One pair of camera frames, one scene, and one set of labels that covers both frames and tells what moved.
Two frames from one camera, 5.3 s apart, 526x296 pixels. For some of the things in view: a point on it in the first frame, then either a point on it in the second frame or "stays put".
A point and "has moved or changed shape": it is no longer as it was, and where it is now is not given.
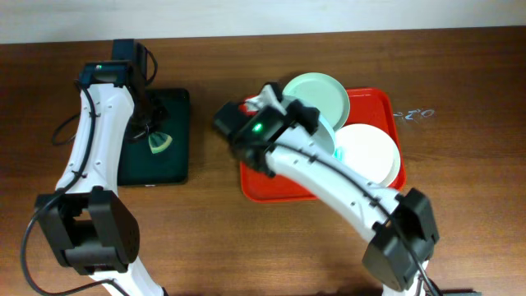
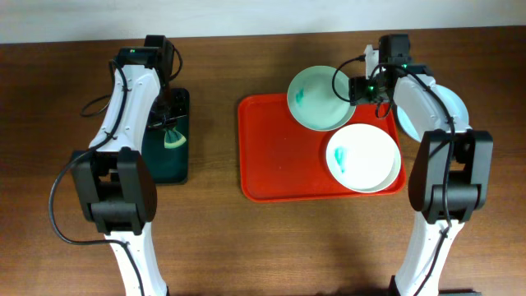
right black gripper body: (270, 92) -> (359, 90)
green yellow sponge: (159, 141) -> (173, 138)
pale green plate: (323, 93) has moved or changed shape
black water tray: (139, 165) stays put
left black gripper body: (148, 119) -> (165, 122)
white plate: (368, 150) stays put
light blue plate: (325, 137) -> (453, 102)
